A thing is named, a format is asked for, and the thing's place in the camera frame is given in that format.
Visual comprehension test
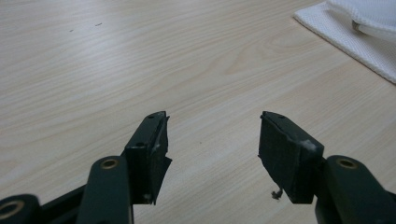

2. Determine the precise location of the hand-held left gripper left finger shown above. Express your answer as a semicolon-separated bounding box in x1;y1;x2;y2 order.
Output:
122;110;173;205

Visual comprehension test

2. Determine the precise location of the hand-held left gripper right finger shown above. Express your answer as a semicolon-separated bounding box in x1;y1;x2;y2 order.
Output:
257;110;325;204

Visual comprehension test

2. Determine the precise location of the white cloth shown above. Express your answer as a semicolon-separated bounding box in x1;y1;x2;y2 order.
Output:
293;0;396;85

